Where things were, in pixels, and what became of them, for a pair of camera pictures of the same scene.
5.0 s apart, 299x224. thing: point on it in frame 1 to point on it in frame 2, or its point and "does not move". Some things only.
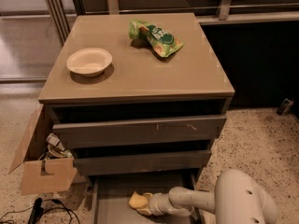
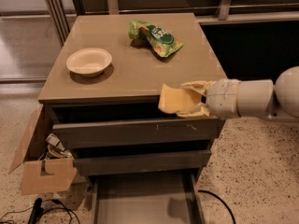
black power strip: x=37 y=211 does not move
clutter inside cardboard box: x=54 y=148 does not move
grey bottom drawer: x=110 y=198 does not move
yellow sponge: x=137 y=201 to x=174 y=100
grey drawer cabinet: x=136 y=94 does not move
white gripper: x=158 y=203 to x=222 y=98
